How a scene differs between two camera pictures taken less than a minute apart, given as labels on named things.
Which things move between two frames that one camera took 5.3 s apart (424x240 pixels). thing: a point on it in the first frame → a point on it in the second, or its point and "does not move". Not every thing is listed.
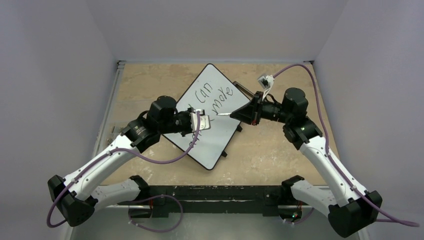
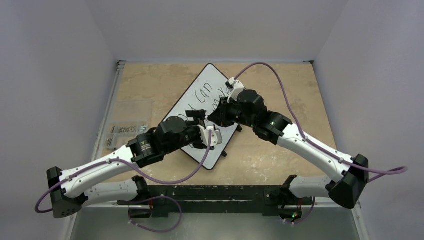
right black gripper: x=256 y=110 → x=223 y=114
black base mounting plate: x=216 y=201 does not move
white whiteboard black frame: x=215 y=92 does not move
